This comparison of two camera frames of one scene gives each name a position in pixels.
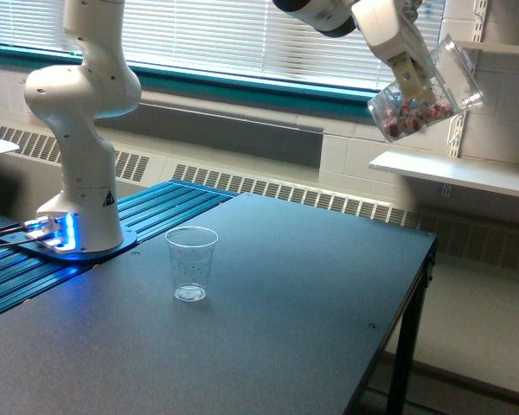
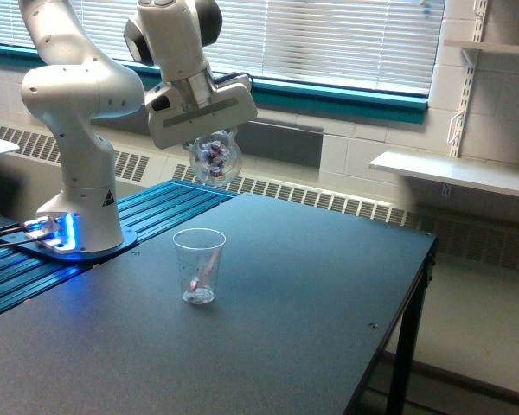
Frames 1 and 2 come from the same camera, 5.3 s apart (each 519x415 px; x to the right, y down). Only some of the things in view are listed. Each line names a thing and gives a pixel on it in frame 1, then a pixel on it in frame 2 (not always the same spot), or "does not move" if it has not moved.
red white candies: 406,118 → 216,154
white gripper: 390,34 → 181,111
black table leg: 407,339 does not move
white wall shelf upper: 499,47 does not move
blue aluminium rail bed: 11,276 does not move
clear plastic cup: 455,88 → 216,156
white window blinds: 246,37 does not move
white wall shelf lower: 509,177 does not move
